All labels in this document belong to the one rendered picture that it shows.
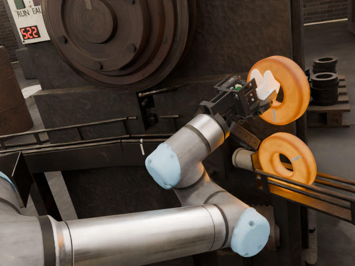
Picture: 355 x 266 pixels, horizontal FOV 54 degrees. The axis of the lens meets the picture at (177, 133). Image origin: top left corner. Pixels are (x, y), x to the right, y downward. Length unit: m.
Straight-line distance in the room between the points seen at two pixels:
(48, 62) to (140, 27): 0.59
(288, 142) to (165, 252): 0.46
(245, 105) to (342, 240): 1.16
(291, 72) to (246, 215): 0.33
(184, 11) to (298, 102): 0.40
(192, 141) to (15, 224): 0.33
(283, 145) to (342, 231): 0.99
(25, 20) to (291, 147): 1.02
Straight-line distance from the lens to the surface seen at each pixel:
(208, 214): 0.56
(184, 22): 0.98
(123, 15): 0.96
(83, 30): 1.01
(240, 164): 1.01
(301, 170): 0.88
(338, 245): 1.74
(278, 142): 0.89
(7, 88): 3.90
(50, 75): 1.45
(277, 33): 1.09
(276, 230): 1.03
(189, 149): 0.63
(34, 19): 1.39
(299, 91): 0.77
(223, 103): 0.68
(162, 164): 0.62
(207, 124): 0.66
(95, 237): 0.47
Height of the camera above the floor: 1.17
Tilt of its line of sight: 24 degrees down
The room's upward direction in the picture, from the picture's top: 11 degrees counter-clockwise
